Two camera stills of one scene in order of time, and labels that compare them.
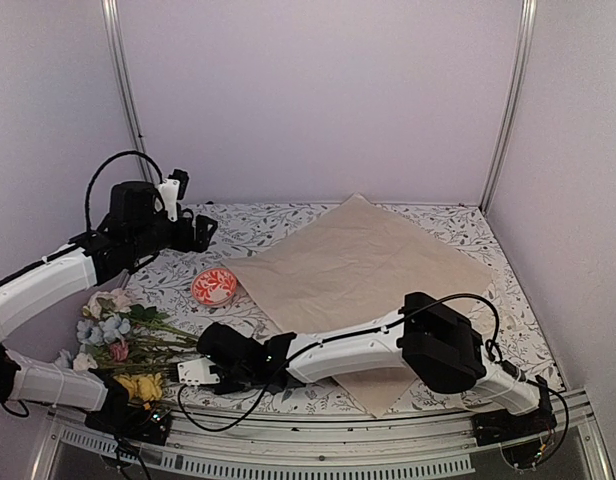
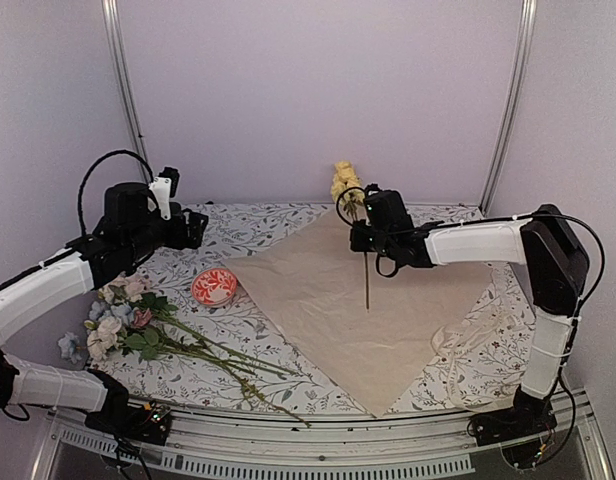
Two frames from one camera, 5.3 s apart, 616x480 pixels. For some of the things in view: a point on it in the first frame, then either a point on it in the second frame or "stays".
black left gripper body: [147, 239] stays
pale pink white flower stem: [118, 301] to [136, 287]
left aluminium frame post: [127, 87] stays
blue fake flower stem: [110, 328] to [68, 344]
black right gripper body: [238, 377] to [377, 242]
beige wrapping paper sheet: [351, 265] stays
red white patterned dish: [213, 286] stays
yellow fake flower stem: [147, 386] to [348, 190]
